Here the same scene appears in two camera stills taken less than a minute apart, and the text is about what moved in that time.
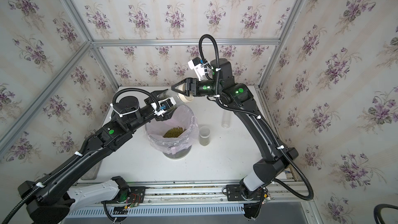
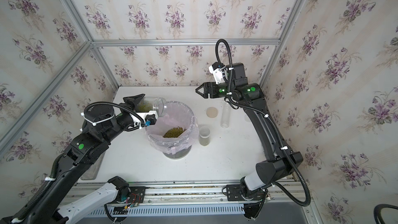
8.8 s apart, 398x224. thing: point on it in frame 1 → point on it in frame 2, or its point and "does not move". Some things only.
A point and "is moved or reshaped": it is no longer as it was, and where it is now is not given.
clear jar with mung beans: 226,119 does not move
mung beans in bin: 174,133 does not move
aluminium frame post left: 83,28 does not move
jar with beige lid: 178,98 is moved or reshaped
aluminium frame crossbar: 185,42 does not move
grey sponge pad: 92,173 does not move
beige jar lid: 186,99 → 212,112
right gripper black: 189,84 → 208,85
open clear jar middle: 204,136 does not move
